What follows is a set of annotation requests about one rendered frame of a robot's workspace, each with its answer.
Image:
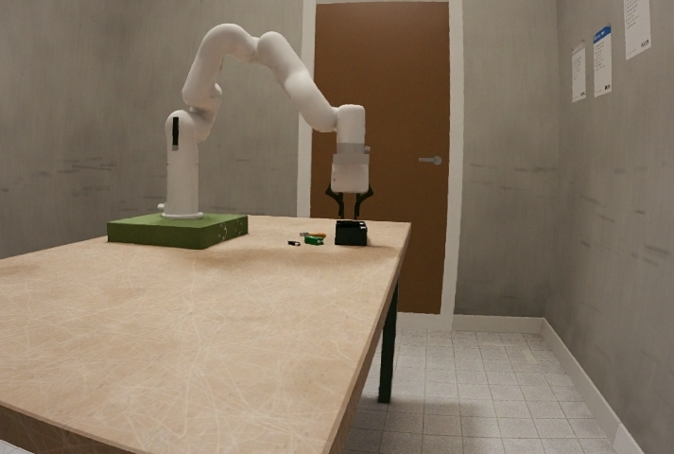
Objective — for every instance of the black rack of three bins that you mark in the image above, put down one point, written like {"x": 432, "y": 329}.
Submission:
{"x": 351, "y": 233}

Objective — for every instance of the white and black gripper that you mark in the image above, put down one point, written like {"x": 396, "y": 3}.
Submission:
{"x": 349, "y": 179}

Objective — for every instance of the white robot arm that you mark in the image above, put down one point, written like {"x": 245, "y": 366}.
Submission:
{"x": 184, "y": 129}

